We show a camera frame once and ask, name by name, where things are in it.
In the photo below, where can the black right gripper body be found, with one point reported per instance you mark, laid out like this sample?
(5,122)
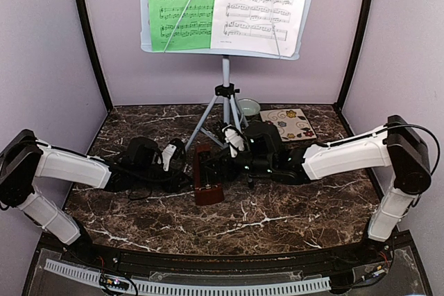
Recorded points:
(223,161)

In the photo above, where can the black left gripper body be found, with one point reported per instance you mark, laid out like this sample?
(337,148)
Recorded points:
(168,186)

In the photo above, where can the red wooden metronome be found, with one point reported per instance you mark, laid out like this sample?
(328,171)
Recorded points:
(207,191)

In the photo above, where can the light blue music stand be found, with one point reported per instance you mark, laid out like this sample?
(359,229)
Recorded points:
(232,113)

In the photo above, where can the white sheet music page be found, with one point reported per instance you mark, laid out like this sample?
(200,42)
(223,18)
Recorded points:
(271,27)

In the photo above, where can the green sheet music page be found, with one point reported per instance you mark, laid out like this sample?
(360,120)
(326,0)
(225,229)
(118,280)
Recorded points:
(178,25)

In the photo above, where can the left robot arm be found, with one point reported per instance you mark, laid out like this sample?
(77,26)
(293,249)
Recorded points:
(141,164)

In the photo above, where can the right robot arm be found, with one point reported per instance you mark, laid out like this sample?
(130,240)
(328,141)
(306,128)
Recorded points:
(354,161)

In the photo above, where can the celadon green bowl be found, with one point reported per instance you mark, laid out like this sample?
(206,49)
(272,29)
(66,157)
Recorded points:
(249,107)

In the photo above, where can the floral square plate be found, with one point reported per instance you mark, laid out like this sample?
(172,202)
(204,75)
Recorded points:
(292,124)

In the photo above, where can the small circuit board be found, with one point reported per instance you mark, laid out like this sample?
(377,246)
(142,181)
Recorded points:
(113,283)

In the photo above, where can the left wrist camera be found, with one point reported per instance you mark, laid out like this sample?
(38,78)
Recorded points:
(175,149)

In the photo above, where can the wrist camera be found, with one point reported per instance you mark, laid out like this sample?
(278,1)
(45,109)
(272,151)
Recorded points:
(175,149)
(231,137)

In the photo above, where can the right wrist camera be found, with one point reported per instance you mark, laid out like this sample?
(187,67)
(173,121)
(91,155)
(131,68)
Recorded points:
(231,137)

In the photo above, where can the white slotted cable duct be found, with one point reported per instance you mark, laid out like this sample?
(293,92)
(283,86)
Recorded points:
(161,283)

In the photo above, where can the black front rail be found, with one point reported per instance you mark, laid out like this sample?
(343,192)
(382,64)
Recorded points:
(334,260)

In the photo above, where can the left black frame post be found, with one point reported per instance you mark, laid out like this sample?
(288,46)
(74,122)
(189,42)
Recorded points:
(93,54)

